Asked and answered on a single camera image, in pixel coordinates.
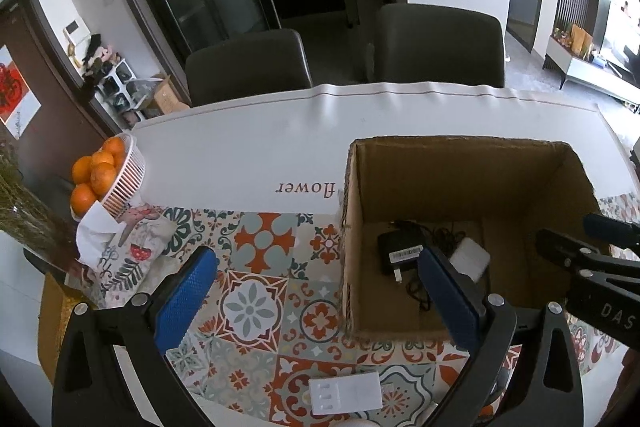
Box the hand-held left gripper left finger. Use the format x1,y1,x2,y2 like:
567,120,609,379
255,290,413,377
51,246,221,427

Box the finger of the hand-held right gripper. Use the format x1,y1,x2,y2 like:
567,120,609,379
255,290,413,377
583,213,640,254
535,229,640,280

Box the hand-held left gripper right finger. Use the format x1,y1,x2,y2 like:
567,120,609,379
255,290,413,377
417,246,584,427

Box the white battery charger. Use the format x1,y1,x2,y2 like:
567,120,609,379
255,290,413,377
308,371,382,412

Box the white square charger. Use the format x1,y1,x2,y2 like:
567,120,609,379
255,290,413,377
448,237,491,283

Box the white tile patterned tablecloth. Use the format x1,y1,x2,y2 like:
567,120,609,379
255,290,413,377
40,82,640,427

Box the floral fabric tissue cover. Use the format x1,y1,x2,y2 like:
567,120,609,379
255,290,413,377
91,203,177,309

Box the white tissue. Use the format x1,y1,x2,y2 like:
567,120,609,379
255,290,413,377
75,202,127,266

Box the white plastic basket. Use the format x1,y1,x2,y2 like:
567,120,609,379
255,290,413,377
70,133,147,222

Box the white television console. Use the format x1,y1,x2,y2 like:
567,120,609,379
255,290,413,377
542,35,640,108

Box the dried plant bunch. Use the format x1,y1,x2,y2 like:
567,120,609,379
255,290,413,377
0,139,77,259

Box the brown paper bags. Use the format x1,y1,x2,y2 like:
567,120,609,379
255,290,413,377
569,24,594,56

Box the small brown cardboard box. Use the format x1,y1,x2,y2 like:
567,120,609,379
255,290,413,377
149,74,192,116

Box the clear plastic bag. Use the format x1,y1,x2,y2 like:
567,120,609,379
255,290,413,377
126,77,166,108

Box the white shoe rack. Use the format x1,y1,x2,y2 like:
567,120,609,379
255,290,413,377
94,61,139,131

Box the dark grey chair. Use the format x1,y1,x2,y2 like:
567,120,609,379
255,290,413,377
184,29,314,108
372,3,506,89

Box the pile of plush toys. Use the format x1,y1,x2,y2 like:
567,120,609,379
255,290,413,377
79,34,124,78

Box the brown door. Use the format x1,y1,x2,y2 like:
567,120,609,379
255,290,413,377
0,0,120,154

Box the red and white poster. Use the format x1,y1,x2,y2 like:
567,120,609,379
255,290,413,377
0,44,42,126

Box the white intercom panel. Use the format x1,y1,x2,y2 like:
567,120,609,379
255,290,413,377
63,21,89,46

